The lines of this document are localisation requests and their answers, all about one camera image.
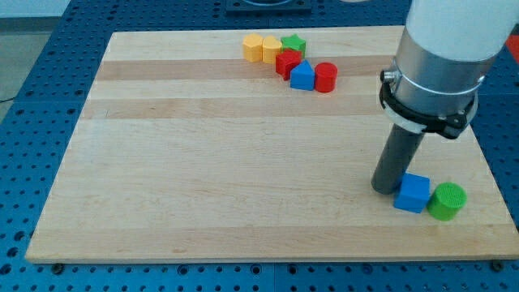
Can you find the yellow heart block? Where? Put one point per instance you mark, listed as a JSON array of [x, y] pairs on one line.
[[271, 47]]

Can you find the yellow hexagon block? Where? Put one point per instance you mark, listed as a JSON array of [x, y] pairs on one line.
[[252, 47]]

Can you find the blue cube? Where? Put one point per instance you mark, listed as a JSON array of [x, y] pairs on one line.
[[413, 194]]

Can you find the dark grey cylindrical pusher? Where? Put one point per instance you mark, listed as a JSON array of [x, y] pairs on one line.
[[398, 152]]

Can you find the wooden board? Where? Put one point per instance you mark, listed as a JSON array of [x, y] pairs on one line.
[[184, 152]]

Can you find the red cylinder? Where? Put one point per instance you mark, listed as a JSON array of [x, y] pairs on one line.
[[325, 77]]

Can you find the blue triangle block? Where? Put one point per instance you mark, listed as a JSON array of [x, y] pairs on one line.
[[303, 77]]

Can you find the green star block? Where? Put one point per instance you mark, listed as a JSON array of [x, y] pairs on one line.
[[294, 42]]

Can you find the red cube block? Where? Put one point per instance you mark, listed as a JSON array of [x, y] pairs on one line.
[[286, 61]]

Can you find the green cylinder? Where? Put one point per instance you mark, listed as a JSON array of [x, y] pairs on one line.
[[446, 201]]

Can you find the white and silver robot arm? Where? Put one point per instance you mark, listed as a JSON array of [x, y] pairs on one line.
[[446, 49]]

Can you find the dark square base plate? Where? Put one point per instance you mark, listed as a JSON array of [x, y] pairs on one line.
[[235, 7]]

